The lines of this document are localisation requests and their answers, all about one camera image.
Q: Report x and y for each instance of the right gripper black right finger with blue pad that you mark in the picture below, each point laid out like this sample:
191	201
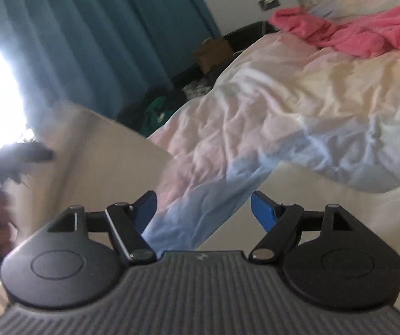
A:
327	257

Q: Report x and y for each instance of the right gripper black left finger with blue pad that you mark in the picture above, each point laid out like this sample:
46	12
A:
79	256

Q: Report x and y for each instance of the brown cardboard box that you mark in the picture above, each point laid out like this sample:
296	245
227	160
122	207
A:
211	53

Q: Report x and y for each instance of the pink fleece blanket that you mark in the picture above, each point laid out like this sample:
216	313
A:
363	37

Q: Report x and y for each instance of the pastel pink blue duvet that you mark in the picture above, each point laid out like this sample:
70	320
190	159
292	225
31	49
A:
283	99

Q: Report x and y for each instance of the teal window curtain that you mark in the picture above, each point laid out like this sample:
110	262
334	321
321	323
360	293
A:
101	54

